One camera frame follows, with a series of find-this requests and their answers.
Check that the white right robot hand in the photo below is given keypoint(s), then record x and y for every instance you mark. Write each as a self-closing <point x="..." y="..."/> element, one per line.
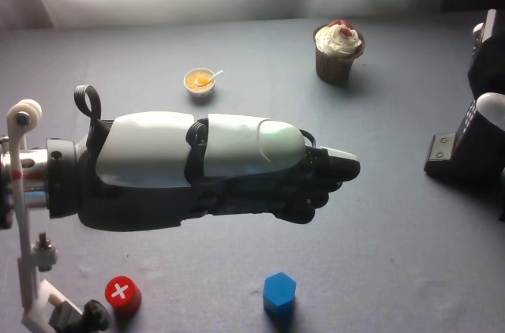
<point x="491" y="112"/>

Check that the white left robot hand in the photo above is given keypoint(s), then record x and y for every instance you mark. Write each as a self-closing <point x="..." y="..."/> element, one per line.
<point x="150" y="143"/>

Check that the black box with antenna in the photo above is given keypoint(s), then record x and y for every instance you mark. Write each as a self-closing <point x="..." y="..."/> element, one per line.
<point x="446" y="155"/>

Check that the small bowl orange soup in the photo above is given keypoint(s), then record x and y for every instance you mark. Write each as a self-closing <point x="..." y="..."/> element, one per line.
<point x="199" y="81"/>

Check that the grey table cloth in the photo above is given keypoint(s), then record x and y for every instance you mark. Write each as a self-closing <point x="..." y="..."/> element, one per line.
<point x="236" y="262"/>

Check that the red cylinder block white cross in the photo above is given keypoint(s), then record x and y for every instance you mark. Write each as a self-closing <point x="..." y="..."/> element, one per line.
<point x="122" y="294"/>

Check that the toy cupcake white frosting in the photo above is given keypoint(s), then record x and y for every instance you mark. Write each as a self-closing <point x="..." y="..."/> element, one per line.
<point x="337" y="55"/>

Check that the blue hexagonal block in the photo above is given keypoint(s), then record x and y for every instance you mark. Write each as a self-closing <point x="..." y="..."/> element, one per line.
<point x="279" y="292"/>

